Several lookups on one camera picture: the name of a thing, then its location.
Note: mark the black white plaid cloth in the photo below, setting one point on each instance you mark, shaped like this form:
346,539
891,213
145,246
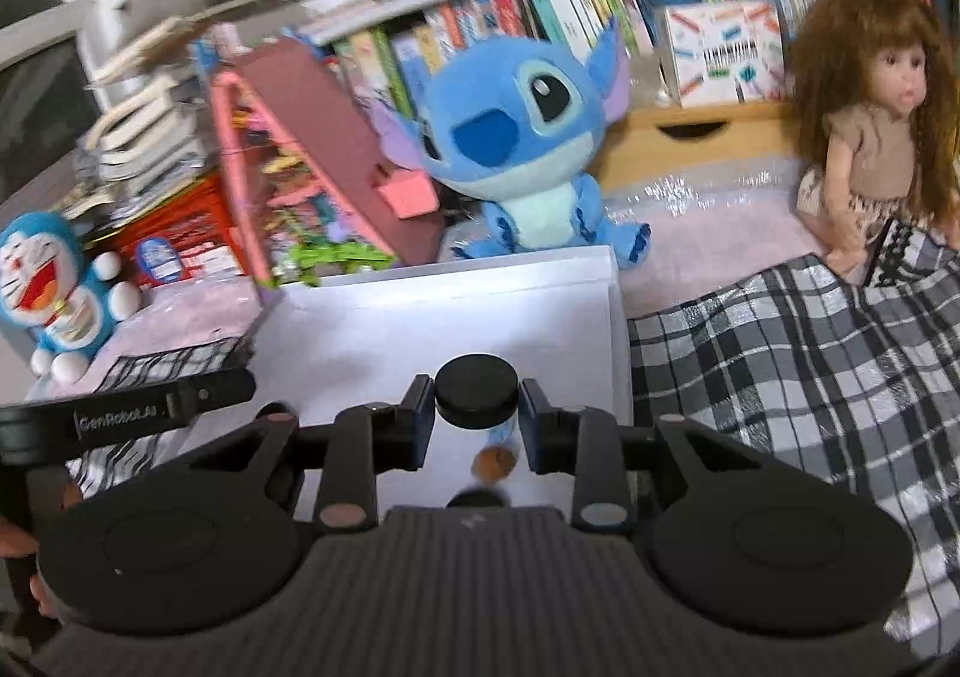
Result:
787,362

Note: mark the person's left hand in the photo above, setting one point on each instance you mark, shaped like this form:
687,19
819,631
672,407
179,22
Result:
15,542

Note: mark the wooden drawer box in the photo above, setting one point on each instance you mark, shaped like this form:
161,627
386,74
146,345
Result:
750,137

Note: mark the blue alien plush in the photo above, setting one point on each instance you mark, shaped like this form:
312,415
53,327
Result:
525,197

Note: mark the black round lid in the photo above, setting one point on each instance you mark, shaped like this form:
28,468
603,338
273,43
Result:
480,497
476,388

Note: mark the blue white cat plush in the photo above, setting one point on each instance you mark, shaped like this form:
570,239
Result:
52,302

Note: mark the brown-haired doll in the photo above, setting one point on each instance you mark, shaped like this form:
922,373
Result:
862,137

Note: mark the white colourful printed box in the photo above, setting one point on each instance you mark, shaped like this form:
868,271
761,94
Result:
724,51

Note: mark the pink triangular toy house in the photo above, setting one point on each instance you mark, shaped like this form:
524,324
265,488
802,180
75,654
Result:
330,137

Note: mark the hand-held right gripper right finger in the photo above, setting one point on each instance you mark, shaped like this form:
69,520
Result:
529,422

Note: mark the stack of worn books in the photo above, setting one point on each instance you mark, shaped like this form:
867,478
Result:
142,130

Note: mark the brown wooden ball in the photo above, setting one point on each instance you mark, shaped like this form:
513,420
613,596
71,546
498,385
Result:
493,465

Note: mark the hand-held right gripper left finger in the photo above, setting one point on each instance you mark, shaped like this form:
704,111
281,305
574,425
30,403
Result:
421,418

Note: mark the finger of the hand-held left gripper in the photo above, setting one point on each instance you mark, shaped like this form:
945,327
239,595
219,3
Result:
221,386

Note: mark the red plastic crate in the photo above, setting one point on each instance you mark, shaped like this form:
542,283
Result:
195,227

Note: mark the white cardboard box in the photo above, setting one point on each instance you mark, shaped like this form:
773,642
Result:
450,317

